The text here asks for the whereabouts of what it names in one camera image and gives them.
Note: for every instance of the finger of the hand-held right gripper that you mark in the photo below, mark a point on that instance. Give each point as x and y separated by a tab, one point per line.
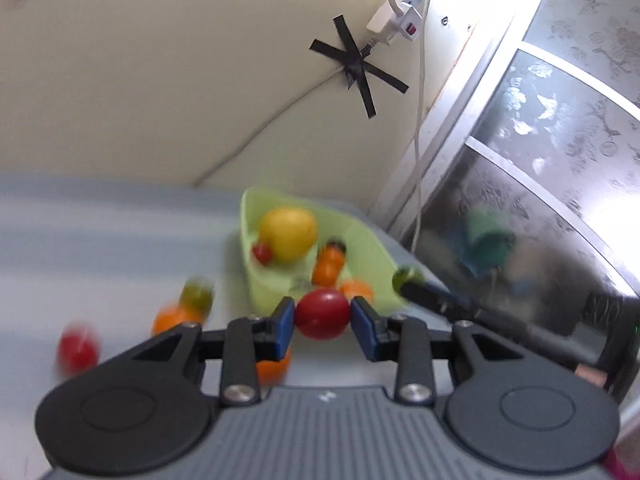
480	312

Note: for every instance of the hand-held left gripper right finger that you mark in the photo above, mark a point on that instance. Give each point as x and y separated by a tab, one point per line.
363	331

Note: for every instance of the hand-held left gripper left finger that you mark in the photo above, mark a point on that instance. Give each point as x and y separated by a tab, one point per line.
283	326

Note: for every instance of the light green plastic basket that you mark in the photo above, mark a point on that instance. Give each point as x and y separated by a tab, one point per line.
370	255

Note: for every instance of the person's right hand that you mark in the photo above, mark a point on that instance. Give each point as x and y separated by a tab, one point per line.
591	375

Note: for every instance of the orange tomato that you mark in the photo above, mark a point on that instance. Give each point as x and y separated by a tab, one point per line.
172	319
356	290
328	262
274	370

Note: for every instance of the green object behind glass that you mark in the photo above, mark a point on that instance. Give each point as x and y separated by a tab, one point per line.
482	240

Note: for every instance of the small dark red tomato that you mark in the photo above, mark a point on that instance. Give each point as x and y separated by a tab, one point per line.
263	253

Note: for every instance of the green and red tomato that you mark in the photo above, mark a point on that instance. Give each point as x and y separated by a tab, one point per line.
196	295

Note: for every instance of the large yellow fruit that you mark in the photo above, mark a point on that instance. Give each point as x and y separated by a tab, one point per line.
288	234

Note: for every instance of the blue striped bed sheet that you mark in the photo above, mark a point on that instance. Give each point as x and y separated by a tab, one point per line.
100	240

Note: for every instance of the patterned frosted glass sliding door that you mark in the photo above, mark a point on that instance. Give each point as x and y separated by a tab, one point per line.
575	110

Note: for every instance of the black tape cross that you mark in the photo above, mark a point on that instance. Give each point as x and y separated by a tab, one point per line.
356	60

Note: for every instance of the white power strip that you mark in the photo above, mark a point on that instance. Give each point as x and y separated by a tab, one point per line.
400	16

